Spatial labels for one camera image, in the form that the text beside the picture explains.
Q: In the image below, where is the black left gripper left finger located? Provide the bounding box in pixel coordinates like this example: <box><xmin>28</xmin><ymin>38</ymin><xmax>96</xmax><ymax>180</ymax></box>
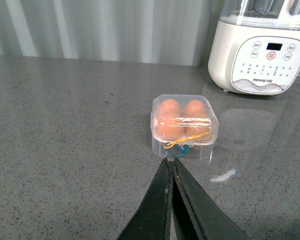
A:
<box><xmin>118</xmin><ymin>157</ymin><xmax>174</xmax><ymax>240</ymax></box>

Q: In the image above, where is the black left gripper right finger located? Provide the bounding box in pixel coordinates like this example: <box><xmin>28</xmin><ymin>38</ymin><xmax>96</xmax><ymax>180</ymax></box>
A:
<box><xmin>172</xmin><ymin>158</ymin><xmax>250</xmax><ymax>240</ymax></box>

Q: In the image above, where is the blue rubber band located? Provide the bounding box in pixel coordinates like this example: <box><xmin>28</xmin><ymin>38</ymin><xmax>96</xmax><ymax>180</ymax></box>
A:
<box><xmin>163</xmin><ymin>142</ymin><xmax>191</xmax><ymax>158</ymax></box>

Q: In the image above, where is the yellow rubber band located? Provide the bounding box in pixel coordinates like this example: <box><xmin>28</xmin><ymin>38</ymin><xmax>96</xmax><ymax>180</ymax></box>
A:
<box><xmin>163</xmin><ymin>132</ymin><xmax>209</xmax><ymax>149</ymax></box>

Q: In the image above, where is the brown egg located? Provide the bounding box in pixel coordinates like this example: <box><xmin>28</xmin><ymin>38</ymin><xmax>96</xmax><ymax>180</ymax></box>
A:
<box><xmin>184</xmin><ymin>113</ymin><xmax>213</xmax><ymax>151</ymax></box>
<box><xmin>182</xmin><ymin>99</ymin><xmax>207</xmax><ymax>118</ymax></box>
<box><xmin>155</xmin><ymin>111</ymin><xmax>184</xmax><ymax>139</ymax></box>
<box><xmin>156</xmin><ymin>98</ymin><xmax>182</xmax><ymax>117</ymax></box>

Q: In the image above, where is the clear plastic egg box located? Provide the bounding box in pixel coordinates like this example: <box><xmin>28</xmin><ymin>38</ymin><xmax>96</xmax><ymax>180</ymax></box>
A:
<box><xmin>150</xmin><ymin>94</ymin><xmax>219</xmax><ymax>160</ymax></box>

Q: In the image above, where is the white Joyoung soymilk maker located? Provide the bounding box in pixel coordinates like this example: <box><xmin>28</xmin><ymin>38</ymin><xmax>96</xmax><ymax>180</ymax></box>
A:
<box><xmin>208</xmin><ymin>0</ymin><xmax>300</xmax><ymax>96</ymax></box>

